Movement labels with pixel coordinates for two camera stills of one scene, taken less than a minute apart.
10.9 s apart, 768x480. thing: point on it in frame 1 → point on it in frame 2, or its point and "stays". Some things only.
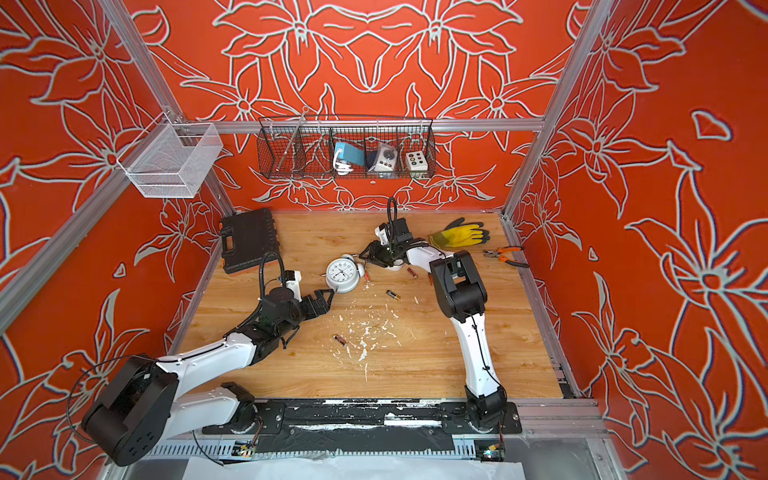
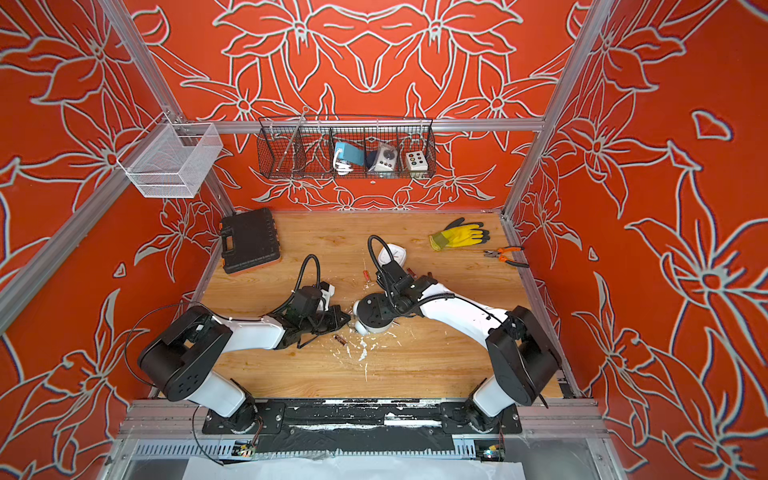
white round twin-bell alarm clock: [344, 274] → [373, 313]
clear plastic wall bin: [171, 159] stays
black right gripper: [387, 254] → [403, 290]
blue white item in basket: [344, 156] stays
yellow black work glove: [459, 234] stays
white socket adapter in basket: [385, 159] stays
